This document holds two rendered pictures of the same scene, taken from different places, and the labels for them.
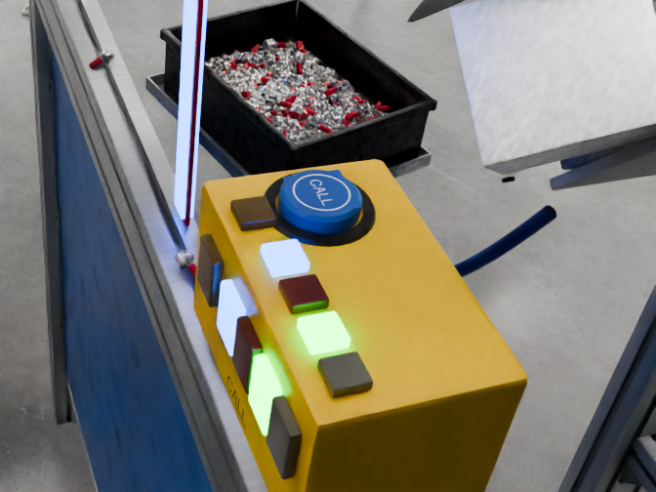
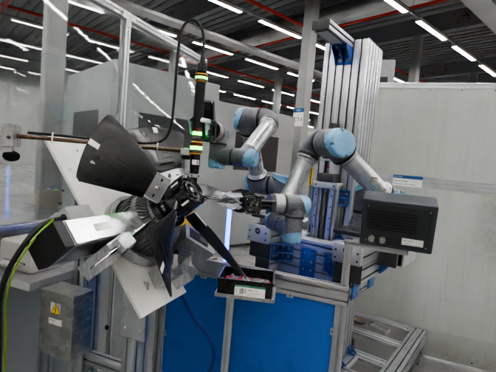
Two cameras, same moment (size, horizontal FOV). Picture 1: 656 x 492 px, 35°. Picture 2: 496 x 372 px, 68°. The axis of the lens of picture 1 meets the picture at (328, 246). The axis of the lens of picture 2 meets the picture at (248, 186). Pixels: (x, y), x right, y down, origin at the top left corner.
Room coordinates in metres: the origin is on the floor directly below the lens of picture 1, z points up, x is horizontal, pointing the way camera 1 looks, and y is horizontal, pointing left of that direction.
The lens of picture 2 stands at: (1.93, -0.91, 1.34)
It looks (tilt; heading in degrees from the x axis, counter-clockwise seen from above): 4 degrees down; 140
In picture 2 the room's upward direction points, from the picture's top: 5 degrees clockwise
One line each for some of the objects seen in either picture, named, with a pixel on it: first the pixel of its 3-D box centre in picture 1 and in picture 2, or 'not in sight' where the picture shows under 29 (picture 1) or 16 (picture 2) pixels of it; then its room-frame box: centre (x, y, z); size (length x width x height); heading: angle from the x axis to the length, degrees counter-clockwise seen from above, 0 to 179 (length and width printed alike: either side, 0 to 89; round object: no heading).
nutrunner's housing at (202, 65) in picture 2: not in sight; (198, 119); (0.78, -0.19, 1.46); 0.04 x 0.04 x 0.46
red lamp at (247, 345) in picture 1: (247, 354); not in sight; (0.32, 0.03, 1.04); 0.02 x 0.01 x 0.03; 28
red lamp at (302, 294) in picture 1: (303, 294); not in sight; (0.33, 0.01, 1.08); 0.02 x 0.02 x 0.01; 28
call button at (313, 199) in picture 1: (319, 203); not in sight; (0.39, 0.01, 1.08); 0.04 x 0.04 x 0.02
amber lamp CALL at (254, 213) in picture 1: (253, 213); not in sight; (0.38, 0.04, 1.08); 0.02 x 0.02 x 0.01; 28
